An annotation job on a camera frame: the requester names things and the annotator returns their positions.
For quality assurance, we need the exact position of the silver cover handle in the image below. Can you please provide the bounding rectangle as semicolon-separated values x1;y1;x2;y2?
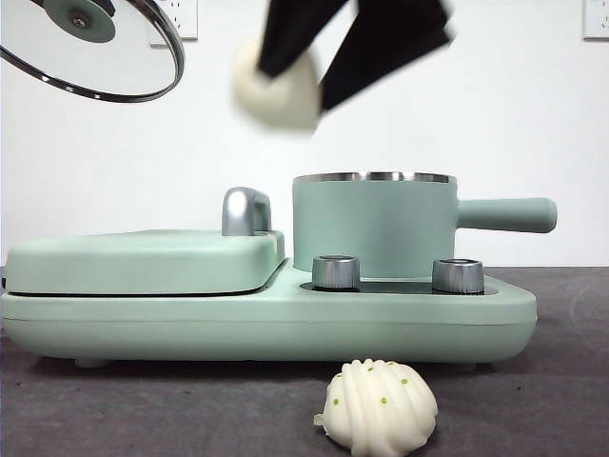
221;187;273;238

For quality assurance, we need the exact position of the smooth white steamed bun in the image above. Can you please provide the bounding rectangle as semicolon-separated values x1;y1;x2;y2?
231;35;321;137

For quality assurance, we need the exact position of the silver control knob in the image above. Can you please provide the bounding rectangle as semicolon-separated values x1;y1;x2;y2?
311;255;362;290
431;258;482;292

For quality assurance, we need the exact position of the glass pot lid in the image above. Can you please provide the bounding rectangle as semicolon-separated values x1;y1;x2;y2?
0;0;187;104

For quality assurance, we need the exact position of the green steamer pot with handle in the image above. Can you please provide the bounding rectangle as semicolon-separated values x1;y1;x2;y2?
290;171;559;278

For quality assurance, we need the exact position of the white wall socket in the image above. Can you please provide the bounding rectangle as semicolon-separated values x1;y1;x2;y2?
149;0;199;48
582;0;609;42

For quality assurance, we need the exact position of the pleated white bun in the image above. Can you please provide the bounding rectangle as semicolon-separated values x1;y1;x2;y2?
312;359;439;457

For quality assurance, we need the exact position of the green griddle cover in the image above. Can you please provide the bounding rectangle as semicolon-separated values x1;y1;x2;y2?
5;229;288;294

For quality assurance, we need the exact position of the green breakfast machine base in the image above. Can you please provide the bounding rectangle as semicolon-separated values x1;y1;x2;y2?
0;256;539;370

